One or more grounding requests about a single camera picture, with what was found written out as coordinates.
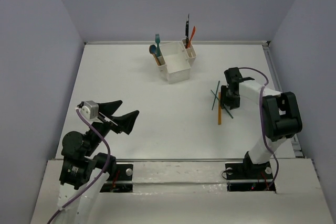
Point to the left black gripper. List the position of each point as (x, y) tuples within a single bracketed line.
[(108, 120)]

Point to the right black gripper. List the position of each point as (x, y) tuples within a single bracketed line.
[(234, 104)]

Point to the teal chopstick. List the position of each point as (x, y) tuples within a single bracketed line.
[(215, 94), (227, 111)]

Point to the orange chopstick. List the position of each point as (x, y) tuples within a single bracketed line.
[(219, 109)]

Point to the orange plastic knife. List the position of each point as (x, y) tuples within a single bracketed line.
[(192, 35)]

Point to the blue plastic spoon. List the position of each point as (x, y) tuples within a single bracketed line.
[(152, 49)]

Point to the metal table knife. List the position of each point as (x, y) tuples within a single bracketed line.
[(187, 31)]

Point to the teal plastic fork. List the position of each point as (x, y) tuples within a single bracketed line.
[(157, 41)]

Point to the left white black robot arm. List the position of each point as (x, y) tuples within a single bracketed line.
[(87, 159)]

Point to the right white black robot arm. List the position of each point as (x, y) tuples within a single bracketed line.
[(279, 120)]

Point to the white utensil caddy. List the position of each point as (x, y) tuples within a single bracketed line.
[(176, 61)]

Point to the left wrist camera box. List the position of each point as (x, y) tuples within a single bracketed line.
[(88, 111)]

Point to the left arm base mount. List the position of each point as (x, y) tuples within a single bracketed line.
[(121, 181)]

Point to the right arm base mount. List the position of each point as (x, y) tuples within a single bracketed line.
[(249, 179)]

